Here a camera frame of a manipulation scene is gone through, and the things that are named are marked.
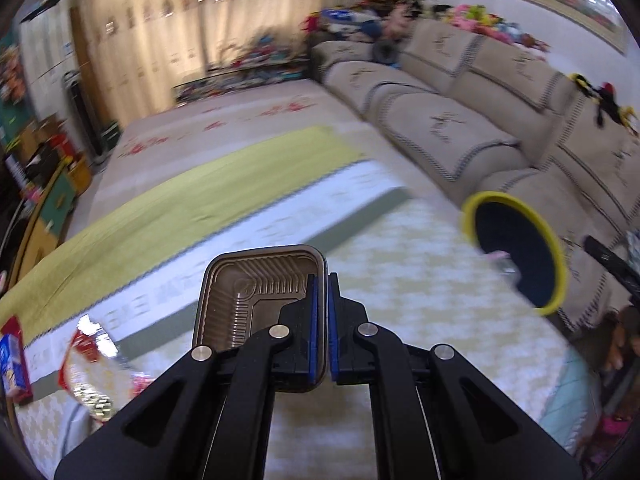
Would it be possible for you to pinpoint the cream embroidered curtain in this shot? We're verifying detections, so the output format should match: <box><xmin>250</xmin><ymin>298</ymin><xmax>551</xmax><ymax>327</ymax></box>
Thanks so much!
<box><xmin>67</xmin><ymin>0</ymin><xmax>396</xmax><ymax>121</ymax></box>

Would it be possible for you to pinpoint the blue biscuit box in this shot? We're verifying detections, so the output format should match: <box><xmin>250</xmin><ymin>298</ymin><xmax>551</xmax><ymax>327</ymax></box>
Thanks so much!
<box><xmin>0</xmin><ymin>316</ymin><xmax>35</xmax><ymax>406</ymax></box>

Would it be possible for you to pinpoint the brown plastic food tray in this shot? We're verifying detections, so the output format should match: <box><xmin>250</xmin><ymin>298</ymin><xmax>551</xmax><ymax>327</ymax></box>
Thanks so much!
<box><xmin>192</xmin><ymin>244</ymin><xmax>329</xmax><ymax>393</ymax></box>

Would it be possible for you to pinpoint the yellow black plush toy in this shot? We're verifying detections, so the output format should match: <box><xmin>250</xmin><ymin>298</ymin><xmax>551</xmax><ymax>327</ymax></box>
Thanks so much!
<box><xmin>567</xmin><ymin>72</ymin><xmax>640</xmax><ymax>136</ymax></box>

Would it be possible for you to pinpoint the green patterned tablecloth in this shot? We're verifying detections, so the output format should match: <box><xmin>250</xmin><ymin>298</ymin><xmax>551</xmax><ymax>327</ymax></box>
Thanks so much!
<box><xmin>0</xmin><ymin>125</ymin><xmax>601</xmax><ymax>480</ymax></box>

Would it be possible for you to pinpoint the white floral rug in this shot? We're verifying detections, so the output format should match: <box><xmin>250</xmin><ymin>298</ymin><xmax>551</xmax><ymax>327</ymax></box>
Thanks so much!
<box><xmin>87</xmin><ymin>80</ymin><xmax>466</xmax><ymax>241</ymax></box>

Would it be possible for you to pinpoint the red snack bag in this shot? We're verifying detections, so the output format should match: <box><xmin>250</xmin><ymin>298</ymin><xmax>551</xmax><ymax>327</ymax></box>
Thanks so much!
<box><xmin>57</xmin><ymin>315</ymin><xmax>156</xmax><ymax>423</ymax></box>

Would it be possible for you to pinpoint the yellow rimmed dark blue bin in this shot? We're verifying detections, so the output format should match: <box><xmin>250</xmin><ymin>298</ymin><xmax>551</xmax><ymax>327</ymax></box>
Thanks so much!
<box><xmin>460</xmin><ymin>191</ymin><xmax>568</xmax><ymax>317</ymax></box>

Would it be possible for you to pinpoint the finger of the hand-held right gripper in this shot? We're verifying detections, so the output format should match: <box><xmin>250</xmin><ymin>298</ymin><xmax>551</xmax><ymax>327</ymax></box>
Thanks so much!
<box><xmin>584</xmin><ymin>235</ymin><xmax>640</xmax><ymax>306</ymax></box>

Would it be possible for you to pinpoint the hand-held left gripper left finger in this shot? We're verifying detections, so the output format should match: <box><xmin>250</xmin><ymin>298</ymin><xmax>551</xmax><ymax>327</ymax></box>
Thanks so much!
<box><xmin>54</xmin><ymin>274</ymin><xmax>321</xmax><ymax>480</ymax></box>

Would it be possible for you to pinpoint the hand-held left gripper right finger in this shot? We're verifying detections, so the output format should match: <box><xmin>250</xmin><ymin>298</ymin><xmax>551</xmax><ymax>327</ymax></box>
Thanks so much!
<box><xmin>327</xmin><ymin>272</ymin><xmax>583</xmax><ymax>480</ymax></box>

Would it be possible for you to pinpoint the beige sofa with deer covers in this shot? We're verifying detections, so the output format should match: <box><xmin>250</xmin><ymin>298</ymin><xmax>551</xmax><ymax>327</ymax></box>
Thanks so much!
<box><xmin>307</xmin><ymin>17</ymin><xmax>640</xmax><ymax>341</ymax></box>

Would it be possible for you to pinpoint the pile of plush toys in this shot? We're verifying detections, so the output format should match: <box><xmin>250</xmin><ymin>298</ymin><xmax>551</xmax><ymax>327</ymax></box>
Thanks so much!
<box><xmin>302</xmin><ymin>0</ymin><xmax>553</xmax><ymax>56</ymax></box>

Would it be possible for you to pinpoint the black tower fan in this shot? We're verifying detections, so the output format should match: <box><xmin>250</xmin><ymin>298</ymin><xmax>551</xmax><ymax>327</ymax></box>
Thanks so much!
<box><xmin>61</xmin><ymin>70</ymin><xmax>108</xmax><ymax>166</ymax></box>

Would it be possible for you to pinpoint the white cabinet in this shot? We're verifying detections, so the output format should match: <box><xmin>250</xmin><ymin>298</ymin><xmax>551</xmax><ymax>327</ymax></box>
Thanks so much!
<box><xmin>17</xmin><ymin>7</ymin><xmax>81</xmax><ymax>91</ymax></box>

